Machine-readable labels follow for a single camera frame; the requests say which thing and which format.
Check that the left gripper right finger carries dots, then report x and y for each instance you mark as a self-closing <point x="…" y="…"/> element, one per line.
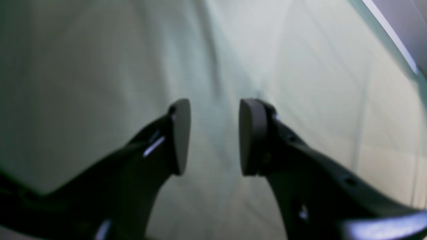
<point x="318" y="198"/>

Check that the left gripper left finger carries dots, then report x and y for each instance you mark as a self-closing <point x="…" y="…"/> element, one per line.
<point x="111" y="200"/>

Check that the pale green table cloth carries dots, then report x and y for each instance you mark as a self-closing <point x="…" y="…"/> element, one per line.
<point x="80" y="77"/>

